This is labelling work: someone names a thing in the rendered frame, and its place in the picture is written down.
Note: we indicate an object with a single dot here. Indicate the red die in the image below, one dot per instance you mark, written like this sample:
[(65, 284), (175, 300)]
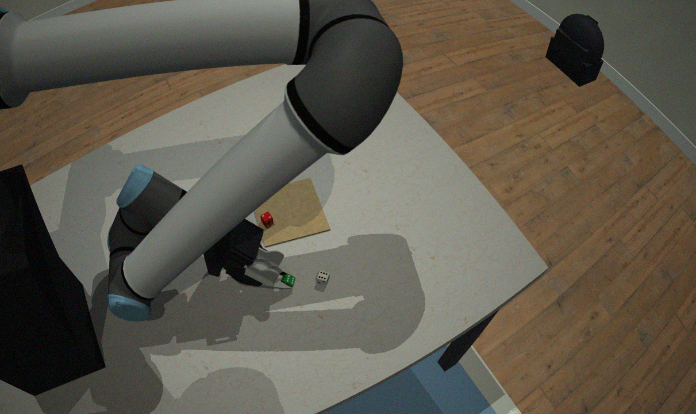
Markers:
[(266, 219)]

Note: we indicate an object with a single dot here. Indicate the tan square mat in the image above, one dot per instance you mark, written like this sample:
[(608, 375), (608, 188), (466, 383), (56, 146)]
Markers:
[(296, 212)]

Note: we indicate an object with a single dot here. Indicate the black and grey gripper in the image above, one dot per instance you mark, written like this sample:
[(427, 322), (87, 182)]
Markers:
[(240, 247)]

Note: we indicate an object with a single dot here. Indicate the green die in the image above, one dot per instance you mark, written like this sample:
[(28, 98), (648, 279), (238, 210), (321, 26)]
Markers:
[(288, 279)]

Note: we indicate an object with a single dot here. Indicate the white die with black pips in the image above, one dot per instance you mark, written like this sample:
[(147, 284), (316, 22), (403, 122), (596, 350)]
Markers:
[(323, 277)]

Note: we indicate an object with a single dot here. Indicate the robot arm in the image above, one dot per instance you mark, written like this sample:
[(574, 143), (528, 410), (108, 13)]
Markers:
[(353, 67)]

